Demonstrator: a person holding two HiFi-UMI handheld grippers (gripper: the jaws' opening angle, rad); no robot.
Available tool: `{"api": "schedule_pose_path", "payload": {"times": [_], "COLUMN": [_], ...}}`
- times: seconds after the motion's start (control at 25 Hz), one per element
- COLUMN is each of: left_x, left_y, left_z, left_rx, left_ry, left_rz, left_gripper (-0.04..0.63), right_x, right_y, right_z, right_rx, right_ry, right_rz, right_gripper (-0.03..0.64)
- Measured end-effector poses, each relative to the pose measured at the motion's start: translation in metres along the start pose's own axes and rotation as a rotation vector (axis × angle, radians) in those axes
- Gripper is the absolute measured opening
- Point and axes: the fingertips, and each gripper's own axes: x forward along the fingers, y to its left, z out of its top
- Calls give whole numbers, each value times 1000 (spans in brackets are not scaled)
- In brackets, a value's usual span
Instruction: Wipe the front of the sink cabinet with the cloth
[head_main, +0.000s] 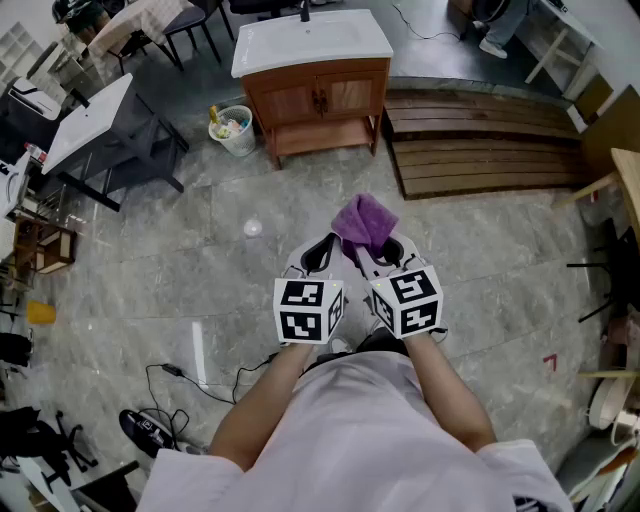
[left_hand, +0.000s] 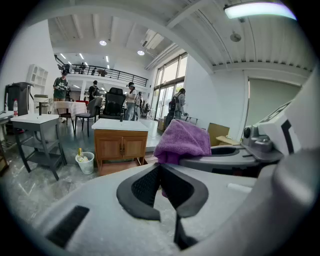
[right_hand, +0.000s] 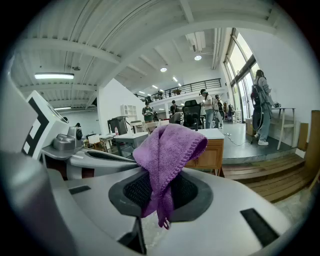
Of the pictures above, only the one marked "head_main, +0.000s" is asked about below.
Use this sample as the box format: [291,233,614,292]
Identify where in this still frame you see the brown wooden vanity cabinet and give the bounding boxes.
[241,57,392,171]

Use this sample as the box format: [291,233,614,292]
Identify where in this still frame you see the white ceramic sink basin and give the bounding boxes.
[230,8,395,79]

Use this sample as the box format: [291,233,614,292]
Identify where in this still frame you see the small wooden stool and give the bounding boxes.
[14,217,79,275]

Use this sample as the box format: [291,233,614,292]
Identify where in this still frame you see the black shorts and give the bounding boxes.
[304,327,411,371]

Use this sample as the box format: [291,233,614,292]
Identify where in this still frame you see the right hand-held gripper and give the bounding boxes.
[344,232,445,340]

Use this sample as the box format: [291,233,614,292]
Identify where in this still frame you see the black floor cable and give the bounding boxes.
[392,2,464,42]

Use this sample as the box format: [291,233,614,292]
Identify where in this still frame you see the brown cardboard panel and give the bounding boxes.
[579,84,640,176]

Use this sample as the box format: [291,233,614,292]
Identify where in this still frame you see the black metal stand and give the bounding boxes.
[567,224,640,324]

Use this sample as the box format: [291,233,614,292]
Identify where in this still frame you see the white shirt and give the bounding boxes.
[137,349,574,512]

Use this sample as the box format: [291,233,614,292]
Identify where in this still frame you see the white mesh waste basket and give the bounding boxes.
[208,104,256,158]

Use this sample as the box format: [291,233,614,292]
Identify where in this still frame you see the white cubby shelf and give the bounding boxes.
[0,22,44,86]

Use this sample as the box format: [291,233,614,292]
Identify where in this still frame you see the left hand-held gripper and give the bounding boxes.
[273,232,351,346]

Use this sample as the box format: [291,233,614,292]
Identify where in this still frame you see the person's left forearm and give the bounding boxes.
[209,342,317,472]

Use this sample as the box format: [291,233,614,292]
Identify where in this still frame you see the wooden slat platform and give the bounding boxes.
[382,88,596,201]

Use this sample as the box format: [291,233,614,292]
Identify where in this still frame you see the person's right forearm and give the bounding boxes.
[402,332,499,454]

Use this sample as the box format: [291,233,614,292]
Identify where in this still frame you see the black shell chair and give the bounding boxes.
[472,0,511,24]

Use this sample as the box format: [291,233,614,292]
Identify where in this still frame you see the yellow container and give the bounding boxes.
[25,299,57,326]

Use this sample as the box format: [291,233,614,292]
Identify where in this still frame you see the purple cloth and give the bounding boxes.
[331,193,400,261]

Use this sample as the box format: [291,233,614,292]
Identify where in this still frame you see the black and white appliance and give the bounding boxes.
[0,77,64,166]

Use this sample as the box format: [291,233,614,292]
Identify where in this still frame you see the white table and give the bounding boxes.
[514,0,606,101]

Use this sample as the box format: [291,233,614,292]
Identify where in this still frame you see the light wooden table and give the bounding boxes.
[552,147,640,251]

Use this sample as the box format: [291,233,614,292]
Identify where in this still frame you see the grey metal cabinet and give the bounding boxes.
[41,74,190,212]

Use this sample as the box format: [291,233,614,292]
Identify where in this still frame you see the wooden cabinet door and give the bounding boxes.
[256,75,321,127]
[319,71,388,120]

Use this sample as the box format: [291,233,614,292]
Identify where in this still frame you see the table with beige tablecloth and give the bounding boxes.
[87,0,196,61]

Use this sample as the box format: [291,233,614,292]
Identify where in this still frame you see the black power adapter cable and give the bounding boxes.
[144,352,281,436]

